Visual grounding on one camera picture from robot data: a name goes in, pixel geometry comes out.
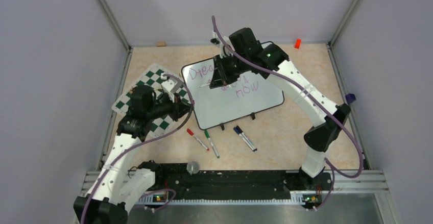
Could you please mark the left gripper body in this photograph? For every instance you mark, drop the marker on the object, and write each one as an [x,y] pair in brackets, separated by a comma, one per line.
[166,107]

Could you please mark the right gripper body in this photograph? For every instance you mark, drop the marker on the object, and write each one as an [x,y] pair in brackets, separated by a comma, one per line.
[229,68]

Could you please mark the whiteboard with black frame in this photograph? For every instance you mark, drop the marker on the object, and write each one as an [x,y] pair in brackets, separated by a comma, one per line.
[250,93]

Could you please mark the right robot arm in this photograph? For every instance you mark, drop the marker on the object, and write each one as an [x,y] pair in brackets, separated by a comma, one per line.
[241,52]

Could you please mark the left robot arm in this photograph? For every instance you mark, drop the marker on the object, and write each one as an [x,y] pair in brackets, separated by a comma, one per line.
[110,199]

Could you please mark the red whiteboard marker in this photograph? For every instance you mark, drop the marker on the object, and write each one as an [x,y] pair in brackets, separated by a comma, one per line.
[197,139]

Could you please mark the green whiteboard marker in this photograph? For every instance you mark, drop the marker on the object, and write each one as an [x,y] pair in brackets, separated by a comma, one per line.
[212,144]

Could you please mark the whiteboard metal stand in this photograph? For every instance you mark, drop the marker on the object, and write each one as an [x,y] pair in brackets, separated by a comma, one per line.
[252,116]

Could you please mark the black whiteboard marker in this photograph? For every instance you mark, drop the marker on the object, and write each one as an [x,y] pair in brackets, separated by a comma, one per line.
[254,148]

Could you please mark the blue whiteboard marker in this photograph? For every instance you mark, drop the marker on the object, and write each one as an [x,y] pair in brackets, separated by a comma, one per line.
[243,139]

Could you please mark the green white chessboard mat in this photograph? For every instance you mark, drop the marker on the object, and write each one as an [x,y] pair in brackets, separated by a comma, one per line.
[151,77]

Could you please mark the grey round knob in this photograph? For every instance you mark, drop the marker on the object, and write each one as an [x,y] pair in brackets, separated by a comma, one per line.
[193,167]

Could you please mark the orange toy block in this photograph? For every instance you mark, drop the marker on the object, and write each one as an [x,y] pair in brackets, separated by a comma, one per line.
[297,43]

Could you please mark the purple object at edge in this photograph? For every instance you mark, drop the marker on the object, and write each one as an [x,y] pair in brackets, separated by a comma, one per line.
[350,98]

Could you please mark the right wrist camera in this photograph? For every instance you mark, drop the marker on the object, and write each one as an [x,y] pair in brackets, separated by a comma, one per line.
[224,52]

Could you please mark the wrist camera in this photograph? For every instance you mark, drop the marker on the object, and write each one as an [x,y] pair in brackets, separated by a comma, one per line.
[170,85]
[224,52]

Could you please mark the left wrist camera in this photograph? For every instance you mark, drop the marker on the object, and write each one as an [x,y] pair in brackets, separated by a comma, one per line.
[170,85]

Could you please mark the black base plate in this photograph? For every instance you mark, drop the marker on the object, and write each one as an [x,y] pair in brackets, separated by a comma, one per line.
[236,185]

